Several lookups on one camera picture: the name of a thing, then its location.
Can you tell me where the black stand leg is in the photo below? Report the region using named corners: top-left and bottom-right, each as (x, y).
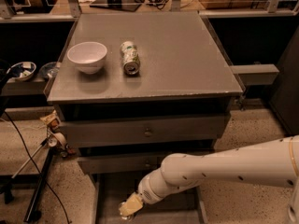
top-left (23, 150), bottom-right (53, 224)

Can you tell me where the grey drawer cabinet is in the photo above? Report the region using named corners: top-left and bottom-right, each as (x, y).
top-left (43, 10), bottom-right (245, 224)

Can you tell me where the blue pepsi can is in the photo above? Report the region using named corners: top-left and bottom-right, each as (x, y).
top-left (119, 201), bottom-right (135, 221)

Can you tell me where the roll of tape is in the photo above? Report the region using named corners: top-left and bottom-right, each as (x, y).
top-left (48, 133), bottom-right (67, 150)

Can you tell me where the crumpled snack bag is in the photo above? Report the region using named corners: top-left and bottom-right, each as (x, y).
top-left (40, 111), bottom-right (60, 131)

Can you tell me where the dark glass bowl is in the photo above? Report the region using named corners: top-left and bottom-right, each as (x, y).
top-left (38, 62), bottom-right (59, 80)

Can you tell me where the open grey bottom drawer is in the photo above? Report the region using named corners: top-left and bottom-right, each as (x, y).
top-left (94, 171), bottom-right (208, 224)

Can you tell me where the black monitor stand base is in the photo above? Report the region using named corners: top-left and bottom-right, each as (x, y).
top-left (89, 0), bottom-right (142, 12)

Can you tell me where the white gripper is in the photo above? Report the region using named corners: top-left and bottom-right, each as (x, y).
top-left (119, 169), bottom-right (172, 217)

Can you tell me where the white bowl with items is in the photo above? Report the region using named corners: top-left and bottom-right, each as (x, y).
top-left (9, 62), bottom-right (36, 81)

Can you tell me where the black floor cable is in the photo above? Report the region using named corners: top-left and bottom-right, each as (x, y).
top-left (3, 110), bottom-right (73, 224)

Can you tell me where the grey top drawer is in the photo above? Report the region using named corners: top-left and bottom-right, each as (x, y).
top-left (61, 113), bottom-right (230, 147)

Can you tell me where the grey side shelf beam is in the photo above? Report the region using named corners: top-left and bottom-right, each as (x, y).
top-left (231, 64), bottom-right (279, 86)

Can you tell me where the grey middle drawer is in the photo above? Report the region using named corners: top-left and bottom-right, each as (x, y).
top-left (78, 151), bottom-right (171, 175)

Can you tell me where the green white soda can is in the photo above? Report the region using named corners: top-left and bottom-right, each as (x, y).
top-left (120, 41), bottom-right (140, 76)

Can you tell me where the white ceramic bowl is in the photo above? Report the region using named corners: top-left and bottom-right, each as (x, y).
top-left (67, 42), bottom-right (107, 75)

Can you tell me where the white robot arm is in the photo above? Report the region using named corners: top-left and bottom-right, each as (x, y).
top-left (119, 135), bottom-right (299, 217)

